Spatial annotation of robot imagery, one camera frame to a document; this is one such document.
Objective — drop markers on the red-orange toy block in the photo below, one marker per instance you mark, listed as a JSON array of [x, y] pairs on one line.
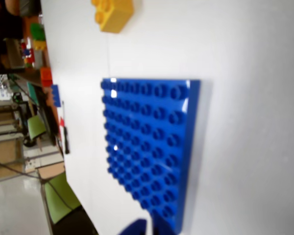
[[46, 76]]

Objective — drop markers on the green chair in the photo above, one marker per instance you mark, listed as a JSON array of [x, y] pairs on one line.
[[60, 195], [36, 127]]

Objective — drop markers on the large green toy block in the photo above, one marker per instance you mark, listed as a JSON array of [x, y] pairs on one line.
[[37, 30]]

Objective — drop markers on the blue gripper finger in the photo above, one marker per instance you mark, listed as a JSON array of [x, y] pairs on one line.
[[161, 228], [134, 228]]

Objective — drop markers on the yellow 2x2 toy block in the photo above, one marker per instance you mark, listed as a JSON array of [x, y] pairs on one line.
[[115, 14]]

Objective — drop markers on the small blue toy block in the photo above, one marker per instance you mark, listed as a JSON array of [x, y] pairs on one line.
[[55, 95]]

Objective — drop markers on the colourful toy block box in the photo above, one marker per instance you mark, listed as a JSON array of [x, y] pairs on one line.
[[29, 55]]

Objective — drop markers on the blue 8x8 studded baseplate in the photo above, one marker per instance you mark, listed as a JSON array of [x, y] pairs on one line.
[[147, 137]]

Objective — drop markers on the small yellow toy block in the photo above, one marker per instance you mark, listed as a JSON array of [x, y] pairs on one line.
[[39, 44]]

